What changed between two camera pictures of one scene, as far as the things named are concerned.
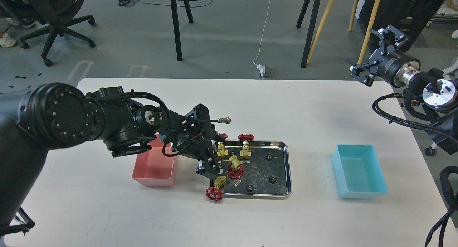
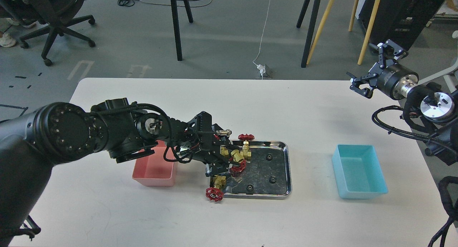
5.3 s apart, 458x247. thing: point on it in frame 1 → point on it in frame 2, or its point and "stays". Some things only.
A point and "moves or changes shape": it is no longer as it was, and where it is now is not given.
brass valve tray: [236, 167] moves or changes shape
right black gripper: [394, 67] → [393, 80]
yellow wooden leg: [332, 3] stays
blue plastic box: [358, 172] stays
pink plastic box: [152, 168] stays
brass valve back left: [222, 153] stays
